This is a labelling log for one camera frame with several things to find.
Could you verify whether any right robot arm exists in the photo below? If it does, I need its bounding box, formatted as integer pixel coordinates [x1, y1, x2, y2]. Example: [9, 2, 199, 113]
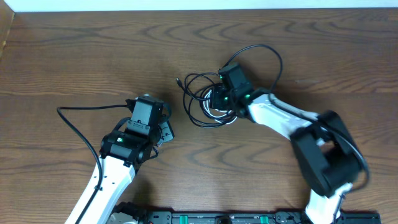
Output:
[210, 63, 370, 223]

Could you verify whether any black USB cable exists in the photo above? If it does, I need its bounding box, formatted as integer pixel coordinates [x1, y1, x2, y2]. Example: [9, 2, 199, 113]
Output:
[175, 72, 238, 129]

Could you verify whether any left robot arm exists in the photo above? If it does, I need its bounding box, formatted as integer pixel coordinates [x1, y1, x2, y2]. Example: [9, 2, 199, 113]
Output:
[64, 95, 175, 223]

